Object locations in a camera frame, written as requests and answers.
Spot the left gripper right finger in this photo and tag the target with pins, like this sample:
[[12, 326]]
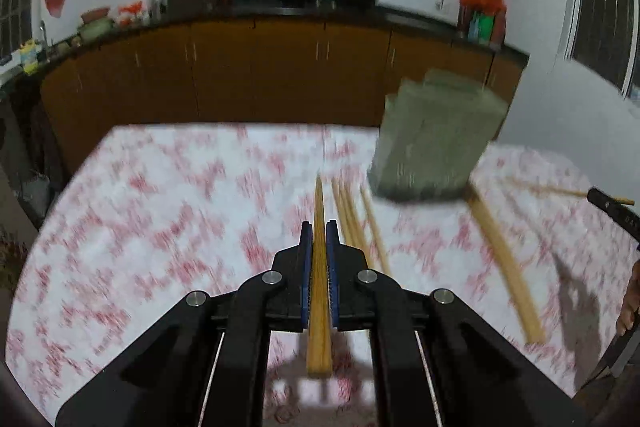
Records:
[[332, 244]]

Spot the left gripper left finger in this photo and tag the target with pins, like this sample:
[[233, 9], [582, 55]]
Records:
[[305, 249]]

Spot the brown lower kitchen cabinets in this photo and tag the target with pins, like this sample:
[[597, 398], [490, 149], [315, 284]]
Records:
[[266, 70]]

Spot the person's right hand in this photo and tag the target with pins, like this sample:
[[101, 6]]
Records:
[[630, 304]]

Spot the wooden chopstick on table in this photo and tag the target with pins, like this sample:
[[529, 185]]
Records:
[[343, 214]]

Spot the thick wooden chopstick right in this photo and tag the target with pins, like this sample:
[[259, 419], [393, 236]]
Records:
[[519, 291]]

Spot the pink floral tablecloth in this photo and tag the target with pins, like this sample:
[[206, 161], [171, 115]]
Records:
[[156, 212]]

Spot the right window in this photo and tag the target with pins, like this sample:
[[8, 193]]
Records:
[[603, 36]]

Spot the window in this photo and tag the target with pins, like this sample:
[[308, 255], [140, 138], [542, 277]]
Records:
[[16, 26], [603, 36]]

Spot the green box on counter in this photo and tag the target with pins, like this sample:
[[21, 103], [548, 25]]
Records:
[[485, 26]]

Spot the black countertop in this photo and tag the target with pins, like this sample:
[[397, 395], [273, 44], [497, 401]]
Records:
[[300, 14]]

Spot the red plastic bag on counter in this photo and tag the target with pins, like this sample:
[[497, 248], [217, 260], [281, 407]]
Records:
[[467, 21]]

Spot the small red bag on counter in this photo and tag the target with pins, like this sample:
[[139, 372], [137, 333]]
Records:
[[130, 14]]

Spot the green bowl stack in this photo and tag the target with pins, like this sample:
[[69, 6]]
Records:
[[95, 24]]

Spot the yellow detergent bottle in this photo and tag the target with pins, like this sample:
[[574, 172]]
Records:
[[29, 56]]

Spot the sink faucet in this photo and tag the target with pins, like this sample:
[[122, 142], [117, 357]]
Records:
[[43, 35]]

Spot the left window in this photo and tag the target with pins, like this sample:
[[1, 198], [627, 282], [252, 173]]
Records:
[[16, 26]]

